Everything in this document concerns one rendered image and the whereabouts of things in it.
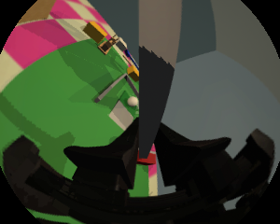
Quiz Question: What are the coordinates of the green flat mat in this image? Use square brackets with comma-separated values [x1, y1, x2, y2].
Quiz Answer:
[0, 38, 139, 180]

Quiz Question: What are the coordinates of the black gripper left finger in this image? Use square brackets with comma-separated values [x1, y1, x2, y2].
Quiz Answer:
[63, 117, 139, 190]

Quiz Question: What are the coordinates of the cream golf ball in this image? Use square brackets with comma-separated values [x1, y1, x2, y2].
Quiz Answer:
[128, 97, 137, 107]

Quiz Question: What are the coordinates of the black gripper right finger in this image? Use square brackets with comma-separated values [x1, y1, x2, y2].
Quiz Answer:
[154, 122, 231, 187]

